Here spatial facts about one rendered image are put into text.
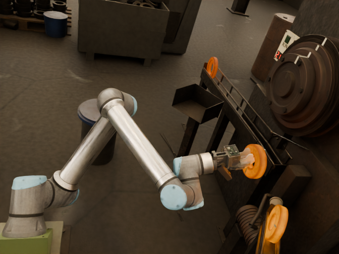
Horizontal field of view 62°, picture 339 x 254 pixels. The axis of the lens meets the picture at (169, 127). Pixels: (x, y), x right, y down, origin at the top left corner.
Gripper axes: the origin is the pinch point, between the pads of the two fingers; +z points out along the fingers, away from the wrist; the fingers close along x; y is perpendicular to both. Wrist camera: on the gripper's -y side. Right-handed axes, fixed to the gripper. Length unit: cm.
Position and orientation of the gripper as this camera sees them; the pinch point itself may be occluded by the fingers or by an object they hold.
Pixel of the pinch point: (255, 157)
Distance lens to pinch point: 132.9
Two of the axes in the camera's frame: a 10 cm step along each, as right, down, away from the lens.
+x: -1.7, -6.2, 7.6
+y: -0.6, -7.7, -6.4
